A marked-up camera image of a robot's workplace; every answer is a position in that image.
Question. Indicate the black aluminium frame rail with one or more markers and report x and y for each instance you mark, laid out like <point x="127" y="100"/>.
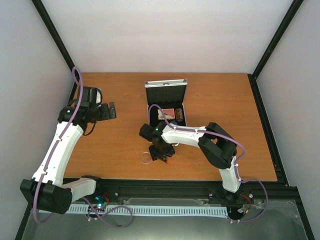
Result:
<point x="114" y="191"/>

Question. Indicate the brown poker chip stack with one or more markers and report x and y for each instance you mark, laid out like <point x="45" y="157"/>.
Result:
<point x="179" y="114"/>

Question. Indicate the aluminium poker case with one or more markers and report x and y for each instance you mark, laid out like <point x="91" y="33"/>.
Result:
<point x="167" y="94"/>

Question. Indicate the red yellow card deck box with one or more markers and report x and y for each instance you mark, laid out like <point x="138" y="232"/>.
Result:
<point x="168" y="114"/>

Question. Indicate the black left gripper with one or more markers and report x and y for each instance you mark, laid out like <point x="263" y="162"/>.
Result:
<point x="106" y="114"/>

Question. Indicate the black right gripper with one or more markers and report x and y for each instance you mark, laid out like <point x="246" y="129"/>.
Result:
<point x="155" y="154"/>

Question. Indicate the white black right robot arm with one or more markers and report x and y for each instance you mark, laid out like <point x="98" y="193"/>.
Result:
<point x="219" y="148"/>

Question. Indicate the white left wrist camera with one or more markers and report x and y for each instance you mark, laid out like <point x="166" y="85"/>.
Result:
<point x="99" y="96"/>

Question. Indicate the red black triangular chip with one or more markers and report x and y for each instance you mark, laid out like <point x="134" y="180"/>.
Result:
<point x="164" y="158"/>

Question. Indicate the clear round dealer button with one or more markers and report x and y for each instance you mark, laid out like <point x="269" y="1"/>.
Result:
<point x="145" y="157"/>

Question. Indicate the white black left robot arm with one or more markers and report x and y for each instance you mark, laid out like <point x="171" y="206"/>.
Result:
<point x="62" y="150"/>

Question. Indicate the light blue cable duct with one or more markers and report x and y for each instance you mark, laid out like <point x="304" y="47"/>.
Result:
<point x="162" y="211"/>

